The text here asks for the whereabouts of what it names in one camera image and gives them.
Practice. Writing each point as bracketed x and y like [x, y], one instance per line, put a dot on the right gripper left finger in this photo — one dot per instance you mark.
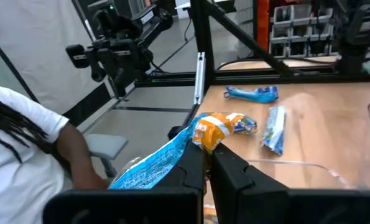
[187, 174]

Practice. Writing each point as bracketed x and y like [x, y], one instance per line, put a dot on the silver blue granola bar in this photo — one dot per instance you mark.
[248, 124]
[275, 130]

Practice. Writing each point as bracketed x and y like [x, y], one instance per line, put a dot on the narrow clear plastic bin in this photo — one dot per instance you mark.
[281, 177]

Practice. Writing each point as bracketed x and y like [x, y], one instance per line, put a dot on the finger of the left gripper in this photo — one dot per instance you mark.
[98, 70]
[118, 81]

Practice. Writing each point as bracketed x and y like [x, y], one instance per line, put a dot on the black aluminium table frame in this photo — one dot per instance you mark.
[203, 31]

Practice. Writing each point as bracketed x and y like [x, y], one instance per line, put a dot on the grey chair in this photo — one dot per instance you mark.
[105, 144]

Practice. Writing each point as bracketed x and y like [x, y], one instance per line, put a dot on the person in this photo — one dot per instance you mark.
[16, 171]

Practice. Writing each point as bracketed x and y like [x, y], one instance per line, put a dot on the white strip on frame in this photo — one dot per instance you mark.
[199, 77]

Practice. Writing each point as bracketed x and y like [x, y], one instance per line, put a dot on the orange shelf post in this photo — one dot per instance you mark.
[263, 21]

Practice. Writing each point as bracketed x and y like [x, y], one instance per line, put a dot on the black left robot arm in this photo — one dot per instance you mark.
[125, 25]

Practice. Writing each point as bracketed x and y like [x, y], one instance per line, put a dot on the blue orange granola bar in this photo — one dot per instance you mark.
[160, 165]

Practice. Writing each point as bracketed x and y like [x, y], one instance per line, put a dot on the grey storage bin rack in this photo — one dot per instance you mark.
[296, 31]

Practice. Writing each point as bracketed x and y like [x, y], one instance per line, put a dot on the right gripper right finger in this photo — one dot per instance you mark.
[228, 174]

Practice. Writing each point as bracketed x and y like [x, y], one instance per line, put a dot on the wooden background table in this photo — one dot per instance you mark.
[250, 64]

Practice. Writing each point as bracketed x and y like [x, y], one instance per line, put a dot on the background black robot arm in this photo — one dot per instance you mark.
[358, 28]

